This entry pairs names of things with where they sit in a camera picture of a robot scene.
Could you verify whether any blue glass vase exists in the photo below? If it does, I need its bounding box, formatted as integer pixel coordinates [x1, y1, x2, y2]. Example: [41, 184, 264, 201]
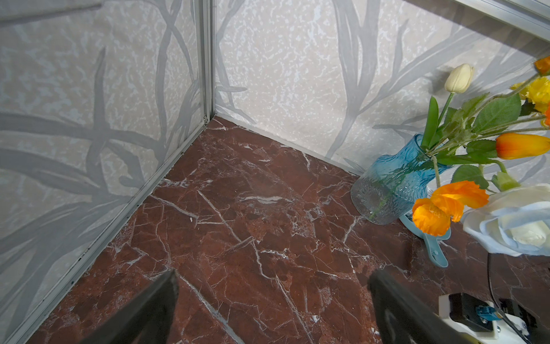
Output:
[350, 134, 436, 225]

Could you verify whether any black camera cable right arm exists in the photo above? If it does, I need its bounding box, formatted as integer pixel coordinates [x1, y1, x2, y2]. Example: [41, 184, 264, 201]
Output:
[486, 252, 531, 344]

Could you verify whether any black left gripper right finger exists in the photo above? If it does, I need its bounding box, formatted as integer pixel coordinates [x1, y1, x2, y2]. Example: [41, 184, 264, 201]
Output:
[368, 269, 468, 343]

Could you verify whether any light blue ceramic dish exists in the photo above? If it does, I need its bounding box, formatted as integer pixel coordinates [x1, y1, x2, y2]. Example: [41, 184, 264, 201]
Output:
[399, 214, 451, 268]

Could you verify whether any artificial flower bouquet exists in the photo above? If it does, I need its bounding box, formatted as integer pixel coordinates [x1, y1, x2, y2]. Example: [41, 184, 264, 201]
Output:
[412, 58, 549, 257]

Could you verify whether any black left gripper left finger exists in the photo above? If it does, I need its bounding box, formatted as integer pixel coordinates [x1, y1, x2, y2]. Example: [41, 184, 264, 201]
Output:
[81, 269, 178, 343]

